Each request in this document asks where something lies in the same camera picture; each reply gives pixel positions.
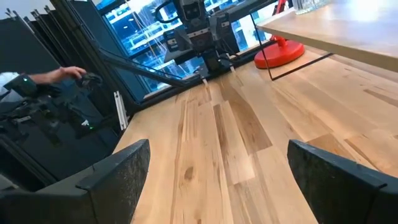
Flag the ribbed clear glass vase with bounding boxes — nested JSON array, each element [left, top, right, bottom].
[[291, 0, 331, 16]]

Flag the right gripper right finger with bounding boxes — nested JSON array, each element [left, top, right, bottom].
[[286, 139, 398, 224]]

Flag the black partition panel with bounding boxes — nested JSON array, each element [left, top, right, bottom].
[[0, 8, 66, 77]]

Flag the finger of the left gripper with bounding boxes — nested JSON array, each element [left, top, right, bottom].
[[162, 29, 194, 63], [213, 12, 241, 55]]

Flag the red desk lamp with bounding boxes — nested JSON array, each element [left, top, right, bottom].
[[254, 0, 306, 70]]

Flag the white aluminium bracket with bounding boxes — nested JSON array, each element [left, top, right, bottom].
[[113, 90, 129, 131]]

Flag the wooden shelf with black legs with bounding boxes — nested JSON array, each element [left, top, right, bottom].
[[249, 0, 398, 82]]

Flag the person's hand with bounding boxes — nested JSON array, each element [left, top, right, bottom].
[[52, 65, 88, 83]]

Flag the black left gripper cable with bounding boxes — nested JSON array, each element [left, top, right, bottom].
[[154, 1, 175, 24]]

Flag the person's forearm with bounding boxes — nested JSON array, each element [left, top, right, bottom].
[[29, 70, 58, 86]]

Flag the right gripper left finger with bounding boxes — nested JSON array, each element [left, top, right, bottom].
[[0, 138, 151, 224]]

